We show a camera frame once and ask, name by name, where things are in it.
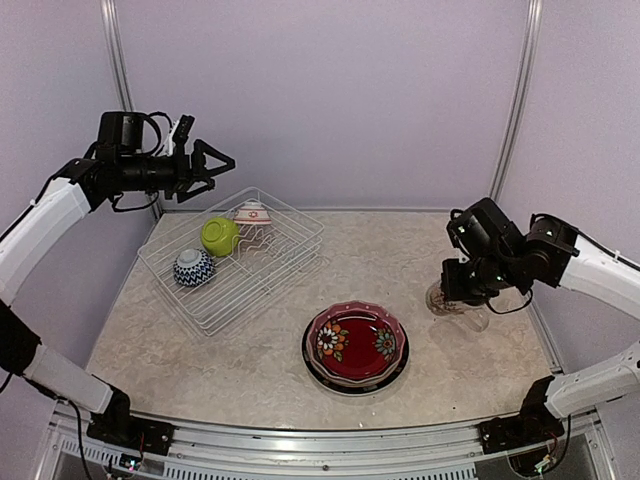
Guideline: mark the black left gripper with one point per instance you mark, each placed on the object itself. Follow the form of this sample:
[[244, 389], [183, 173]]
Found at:
[[184, 177]]

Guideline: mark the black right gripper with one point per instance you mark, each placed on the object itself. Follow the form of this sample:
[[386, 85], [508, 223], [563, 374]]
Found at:
[[453, 286]]

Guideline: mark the seashell print mug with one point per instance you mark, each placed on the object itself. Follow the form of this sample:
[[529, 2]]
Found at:
[[474, 318]]

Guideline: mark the red white patterned bowl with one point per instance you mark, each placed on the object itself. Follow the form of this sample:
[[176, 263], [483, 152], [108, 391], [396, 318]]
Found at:
[[252, 212]]

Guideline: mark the lime green bowl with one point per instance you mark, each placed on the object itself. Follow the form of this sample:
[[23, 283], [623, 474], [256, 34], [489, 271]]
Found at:
[[220, 236]]

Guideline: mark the blue white patterned cup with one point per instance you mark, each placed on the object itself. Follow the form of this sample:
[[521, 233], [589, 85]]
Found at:
[[193, 267]]

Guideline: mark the black wavy line bowl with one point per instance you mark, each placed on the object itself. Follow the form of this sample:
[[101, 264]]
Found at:
[[354, 346]]

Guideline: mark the pink dotted scalloped plate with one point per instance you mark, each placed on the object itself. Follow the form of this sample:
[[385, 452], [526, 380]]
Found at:
[[359, 306]]

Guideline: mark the black rimmed striped plate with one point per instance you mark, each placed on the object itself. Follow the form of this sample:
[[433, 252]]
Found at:
[[356, 388]]

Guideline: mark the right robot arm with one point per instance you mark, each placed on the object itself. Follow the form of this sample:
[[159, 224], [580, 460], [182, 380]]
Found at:
[[497, 256]]

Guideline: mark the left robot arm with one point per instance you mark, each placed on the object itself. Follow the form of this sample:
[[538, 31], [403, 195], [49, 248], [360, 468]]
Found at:
[[116, 163]]

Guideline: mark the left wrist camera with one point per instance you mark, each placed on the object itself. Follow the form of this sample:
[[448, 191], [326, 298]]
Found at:
[[178, 134]]

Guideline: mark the white wire dish rack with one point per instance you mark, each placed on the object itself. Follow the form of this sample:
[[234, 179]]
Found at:
[[266, 260]]

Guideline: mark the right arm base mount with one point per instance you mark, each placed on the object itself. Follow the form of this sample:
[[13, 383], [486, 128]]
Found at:
[[534, 423]]

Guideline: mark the left aluminium corner post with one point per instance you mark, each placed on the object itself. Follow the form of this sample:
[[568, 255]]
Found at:
[[110, 21]]

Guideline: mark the aluminium corner post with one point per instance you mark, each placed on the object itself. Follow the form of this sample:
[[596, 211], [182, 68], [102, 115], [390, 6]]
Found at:
[[518, 103], [110, 21]]

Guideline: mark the right aluminium corner post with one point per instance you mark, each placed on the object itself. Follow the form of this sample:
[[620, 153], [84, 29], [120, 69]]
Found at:
[[518, 103]]

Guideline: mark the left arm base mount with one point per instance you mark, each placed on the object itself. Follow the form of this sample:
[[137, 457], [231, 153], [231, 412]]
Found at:
[[130, 430]]

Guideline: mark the aluminium front rail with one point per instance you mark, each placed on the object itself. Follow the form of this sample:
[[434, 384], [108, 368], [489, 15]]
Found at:
[[201, 450]]

